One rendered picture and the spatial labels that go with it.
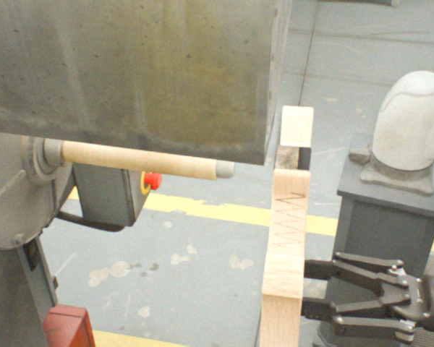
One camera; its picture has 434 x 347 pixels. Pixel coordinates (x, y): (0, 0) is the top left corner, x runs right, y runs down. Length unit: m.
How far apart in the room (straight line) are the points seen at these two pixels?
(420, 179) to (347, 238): 0.26
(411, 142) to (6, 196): 1.01
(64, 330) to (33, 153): 0.70
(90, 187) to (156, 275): 1.20
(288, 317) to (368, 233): 0.92
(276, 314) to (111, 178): 0.42
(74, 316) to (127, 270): 0.90
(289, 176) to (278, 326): 0.18
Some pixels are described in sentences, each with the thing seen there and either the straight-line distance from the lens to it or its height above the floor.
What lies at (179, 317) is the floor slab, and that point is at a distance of 2.03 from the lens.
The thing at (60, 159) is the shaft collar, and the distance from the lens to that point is 0.67.
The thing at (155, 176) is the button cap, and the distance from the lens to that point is 1.03.
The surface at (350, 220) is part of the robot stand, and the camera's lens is 1.54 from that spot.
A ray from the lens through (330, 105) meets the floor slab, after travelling 3.10.
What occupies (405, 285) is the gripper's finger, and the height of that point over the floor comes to 1.03.
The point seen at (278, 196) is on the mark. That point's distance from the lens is 0.69.
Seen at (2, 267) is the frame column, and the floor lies 0.94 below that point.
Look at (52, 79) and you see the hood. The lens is 0.43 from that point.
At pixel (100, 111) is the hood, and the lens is 0.43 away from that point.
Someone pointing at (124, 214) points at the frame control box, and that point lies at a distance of 1.01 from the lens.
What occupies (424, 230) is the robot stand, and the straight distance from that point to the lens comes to 1.53.
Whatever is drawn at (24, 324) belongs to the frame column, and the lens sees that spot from 1.12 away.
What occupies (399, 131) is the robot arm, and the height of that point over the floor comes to 0.87.
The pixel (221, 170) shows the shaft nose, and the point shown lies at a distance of 0.62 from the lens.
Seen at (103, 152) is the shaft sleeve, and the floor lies 1.26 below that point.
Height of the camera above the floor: 1.65
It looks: 39 degrees down
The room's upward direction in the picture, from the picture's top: straight up
